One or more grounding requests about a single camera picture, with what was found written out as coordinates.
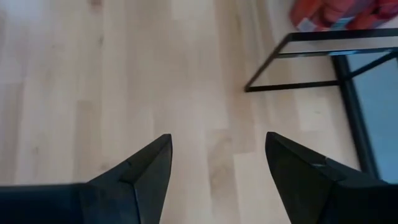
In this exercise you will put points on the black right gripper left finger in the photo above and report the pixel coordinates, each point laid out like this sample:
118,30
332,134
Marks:
109,202

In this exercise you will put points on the wooden shelf black metal frame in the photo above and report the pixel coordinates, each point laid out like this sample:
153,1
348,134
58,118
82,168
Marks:
326,45

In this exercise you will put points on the orange Fanta can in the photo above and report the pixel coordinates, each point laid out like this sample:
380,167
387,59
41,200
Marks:
351,12
308,12

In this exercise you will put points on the red cola can dark print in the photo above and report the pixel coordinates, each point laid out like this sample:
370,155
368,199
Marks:
388,7

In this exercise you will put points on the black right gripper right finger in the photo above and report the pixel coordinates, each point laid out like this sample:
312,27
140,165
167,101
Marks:
326,199

